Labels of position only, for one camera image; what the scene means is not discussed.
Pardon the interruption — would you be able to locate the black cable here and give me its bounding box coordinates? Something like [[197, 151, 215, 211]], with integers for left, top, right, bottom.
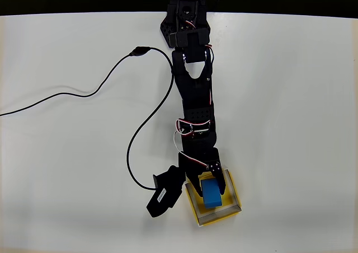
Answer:
[[0, 45, 176, 191]]

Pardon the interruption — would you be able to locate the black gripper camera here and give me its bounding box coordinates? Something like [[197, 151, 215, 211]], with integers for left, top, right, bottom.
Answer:
[[145, 165, 187, 218]]

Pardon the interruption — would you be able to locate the blue block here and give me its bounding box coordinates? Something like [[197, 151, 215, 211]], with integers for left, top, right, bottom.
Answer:
[[200, 178, 223, 210]]

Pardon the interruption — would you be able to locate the yellow square tray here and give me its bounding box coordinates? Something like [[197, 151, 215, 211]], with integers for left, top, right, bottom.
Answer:
[[184, 167, 243, 227]]

